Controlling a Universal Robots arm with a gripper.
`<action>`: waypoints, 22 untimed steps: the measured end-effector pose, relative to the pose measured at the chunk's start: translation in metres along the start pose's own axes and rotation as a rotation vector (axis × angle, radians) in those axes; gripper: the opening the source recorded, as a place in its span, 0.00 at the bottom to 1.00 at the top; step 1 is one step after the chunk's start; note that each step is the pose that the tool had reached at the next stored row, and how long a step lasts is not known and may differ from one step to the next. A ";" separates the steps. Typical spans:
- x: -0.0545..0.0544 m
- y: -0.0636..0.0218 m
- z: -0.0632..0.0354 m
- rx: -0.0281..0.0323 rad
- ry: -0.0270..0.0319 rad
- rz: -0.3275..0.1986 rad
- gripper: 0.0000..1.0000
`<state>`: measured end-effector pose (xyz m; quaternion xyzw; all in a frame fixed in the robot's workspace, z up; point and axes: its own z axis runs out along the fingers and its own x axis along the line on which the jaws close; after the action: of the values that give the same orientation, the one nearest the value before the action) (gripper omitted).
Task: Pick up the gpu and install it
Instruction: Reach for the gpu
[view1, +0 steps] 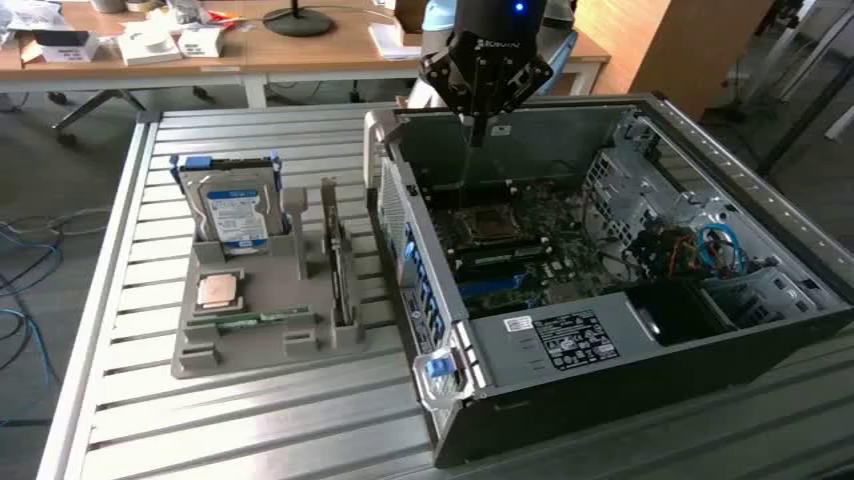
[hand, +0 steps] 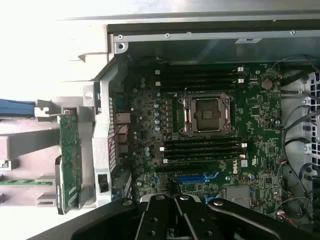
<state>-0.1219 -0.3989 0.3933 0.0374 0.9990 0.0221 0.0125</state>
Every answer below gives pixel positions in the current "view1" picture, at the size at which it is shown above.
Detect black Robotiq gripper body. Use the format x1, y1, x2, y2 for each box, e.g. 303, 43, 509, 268
443, 0, 549, 119

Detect black low-profile graphics card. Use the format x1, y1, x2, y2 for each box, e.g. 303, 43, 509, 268
318, 175, 355, 329

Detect white paper stack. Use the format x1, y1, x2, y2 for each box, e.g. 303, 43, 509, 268
369, 23, 423, 61

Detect brown cardboard box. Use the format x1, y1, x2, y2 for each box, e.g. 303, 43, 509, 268
394, 0, 430, 34

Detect wooden office desk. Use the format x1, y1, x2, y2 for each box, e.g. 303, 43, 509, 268
243, 0, 613, 109
0, 0, 248, 109

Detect black round stand base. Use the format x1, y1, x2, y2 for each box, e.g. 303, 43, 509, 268
262, 0, 335, 38

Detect wooden cabinet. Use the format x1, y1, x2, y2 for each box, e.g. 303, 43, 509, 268
577, 0, 779, 121

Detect CPU socket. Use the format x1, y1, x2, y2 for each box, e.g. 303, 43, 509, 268
459, 207, 526, 246

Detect white box with label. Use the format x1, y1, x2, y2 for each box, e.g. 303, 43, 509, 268
178, 25, 227, 59

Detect green motherboard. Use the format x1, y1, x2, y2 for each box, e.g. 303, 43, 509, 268
426, 179, 642, 319

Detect hard disk with blue caddy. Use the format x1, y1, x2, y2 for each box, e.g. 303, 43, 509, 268
167, 152, 290, 257

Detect blue expansion slot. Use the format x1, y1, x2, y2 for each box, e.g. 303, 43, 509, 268
459, 277, 529, 300

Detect white box with round disc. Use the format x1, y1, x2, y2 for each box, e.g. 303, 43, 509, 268
116, 22, 183, 66

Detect grey plastic parts rack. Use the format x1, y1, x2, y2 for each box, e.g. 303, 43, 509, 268
170, 187, 369, 380

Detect copper-topped CPU chip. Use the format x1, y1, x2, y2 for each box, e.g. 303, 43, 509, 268
195, 272, 240, 312

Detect grey power supply unit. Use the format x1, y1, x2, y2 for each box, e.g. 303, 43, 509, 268
466, 292, 659, 396

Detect white box with black lid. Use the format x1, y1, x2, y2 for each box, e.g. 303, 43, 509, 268
32, 29, 102, 64

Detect silver disk bay cage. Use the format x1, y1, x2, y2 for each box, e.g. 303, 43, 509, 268
699, 267, 822, 329

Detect blue plastic case latch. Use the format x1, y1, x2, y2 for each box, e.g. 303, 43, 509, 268
426, 352, 462, 381

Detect clear plastic bag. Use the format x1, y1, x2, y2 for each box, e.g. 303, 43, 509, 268
0, 0, 72, 32

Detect open black PC case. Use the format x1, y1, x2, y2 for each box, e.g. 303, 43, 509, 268
363, 91, 854, 470

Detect black wire bundle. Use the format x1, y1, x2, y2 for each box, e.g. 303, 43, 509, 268
625, 228, 677, 279

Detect black metal post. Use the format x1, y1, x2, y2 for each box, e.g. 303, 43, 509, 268
757, 49, 854, 176

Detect orange wire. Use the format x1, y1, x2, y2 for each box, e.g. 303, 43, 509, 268
671, 233, 710, 277

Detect blue wire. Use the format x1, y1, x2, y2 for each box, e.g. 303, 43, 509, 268
697, 224, 749, 277

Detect grey wheeled leg frame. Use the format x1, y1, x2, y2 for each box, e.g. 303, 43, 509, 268
50, 88, 148, 147

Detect grey floor cable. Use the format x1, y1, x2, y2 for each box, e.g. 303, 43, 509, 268
0, 207, 112, 239

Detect black floor cable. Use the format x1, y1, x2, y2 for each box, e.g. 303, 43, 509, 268
0, 239, 59, 371

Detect blue floor cable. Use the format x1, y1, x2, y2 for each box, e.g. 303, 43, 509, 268
0, 219, 66, 429

